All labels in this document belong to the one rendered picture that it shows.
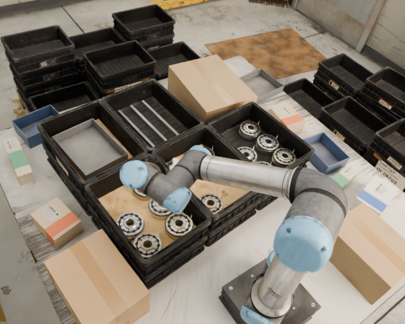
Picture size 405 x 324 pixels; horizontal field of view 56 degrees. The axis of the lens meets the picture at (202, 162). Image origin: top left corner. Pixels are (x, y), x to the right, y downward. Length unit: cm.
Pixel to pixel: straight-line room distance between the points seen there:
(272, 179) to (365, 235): 75
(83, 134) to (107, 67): 106
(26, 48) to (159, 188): 218
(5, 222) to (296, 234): 208
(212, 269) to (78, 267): 51
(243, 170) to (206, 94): 97
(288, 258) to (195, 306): 69
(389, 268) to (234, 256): 57
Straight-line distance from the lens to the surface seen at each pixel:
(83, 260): 140
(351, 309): 165
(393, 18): 433
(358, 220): 167
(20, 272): 242
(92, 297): 134
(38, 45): 306
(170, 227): 144
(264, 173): 98
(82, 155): 171
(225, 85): 200
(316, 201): 86
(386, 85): 318
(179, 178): 104
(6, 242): 254
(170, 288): 151
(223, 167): 103
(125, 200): 155
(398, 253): 166
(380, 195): 190
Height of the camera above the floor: 209
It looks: 48 degrees down
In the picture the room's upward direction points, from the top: 9 degrees clockwise
